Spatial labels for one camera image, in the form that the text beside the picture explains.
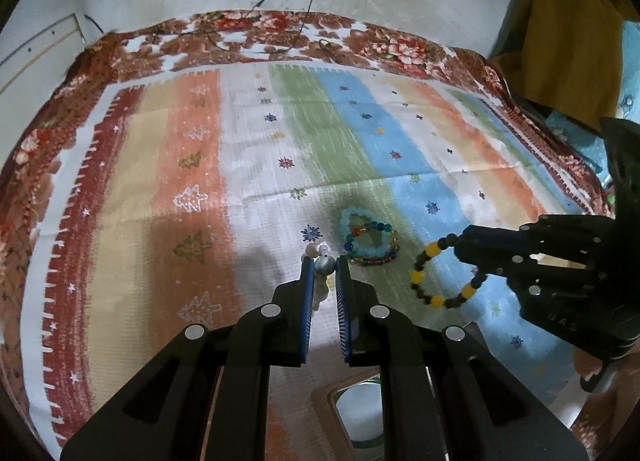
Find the light blue printed cloth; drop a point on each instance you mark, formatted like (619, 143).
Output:
(627, 91)

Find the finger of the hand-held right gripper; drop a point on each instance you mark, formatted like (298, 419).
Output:
(492, 240)
(500, 268)

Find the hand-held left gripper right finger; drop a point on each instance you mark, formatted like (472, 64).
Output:
(342, 311)

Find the striped colourful blanket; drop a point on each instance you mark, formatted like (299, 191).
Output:
(240, 36)

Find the rectangular metal tin box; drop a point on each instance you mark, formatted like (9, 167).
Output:
(357, 411)

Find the mustard yellow garment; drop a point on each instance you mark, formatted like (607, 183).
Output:
(565, 41)

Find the white bed headboard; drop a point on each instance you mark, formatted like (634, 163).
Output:
(35, 56)

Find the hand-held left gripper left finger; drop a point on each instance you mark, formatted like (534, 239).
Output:
(306, 311)

